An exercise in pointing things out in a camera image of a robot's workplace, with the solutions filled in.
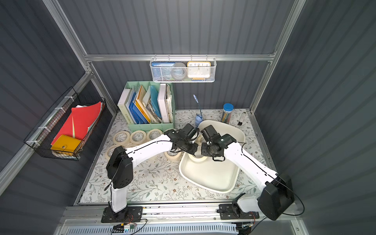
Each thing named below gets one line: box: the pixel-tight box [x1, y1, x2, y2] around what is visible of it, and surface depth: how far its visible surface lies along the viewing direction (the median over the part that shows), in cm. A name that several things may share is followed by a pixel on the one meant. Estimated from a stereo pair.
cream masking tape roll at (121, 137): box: [112, 130, 131, 146], surface depth 104 cm
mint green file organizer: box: [124, 80, 176, 132], surface depth 101 cm
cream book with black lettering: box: [117, 88, 133, 125], surface depth 94 cm
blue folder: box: [128, 91, 149, 125], surface depth 99 cm
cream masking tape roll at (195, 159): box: [188, 153, 209, 163], surface depth 80 cm
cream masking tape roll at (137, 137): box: [129, 130, 147, 145], surface depth 105 cm
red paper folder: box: [50, 101, 102, 146], surface depth 75 cm
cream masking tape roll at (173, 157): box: [164, 150, 183, 161], surface depth 93 cm
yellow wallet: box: [50, 134, 82, 153], surface depth 65 cm
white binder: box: [157, 83, 170, 123], surface depth 99 cm
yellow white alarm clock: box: [187, 61, 212, 80], surface depth 90 cm
